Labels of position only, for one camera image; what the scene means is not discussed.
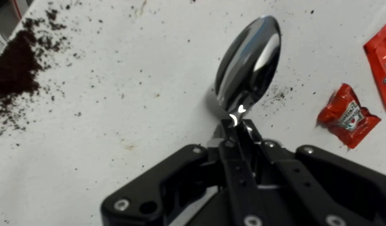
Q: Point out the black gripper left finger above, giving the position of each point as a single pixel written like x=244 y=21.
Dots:
x=167 y=188

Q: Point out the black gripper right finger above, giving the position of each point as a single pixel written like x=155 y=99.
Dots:
x=326 y=188

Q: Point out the metal spoon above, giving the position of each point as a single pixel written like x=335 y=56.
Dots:
x=250 y=63

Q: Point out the crumpled red ketchup packet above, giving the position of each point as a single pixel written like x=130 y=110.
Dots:
x=347 y=117

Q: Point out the dark coffee grounds pile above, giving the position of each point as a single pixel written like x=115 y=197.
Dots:
x=12 y=70

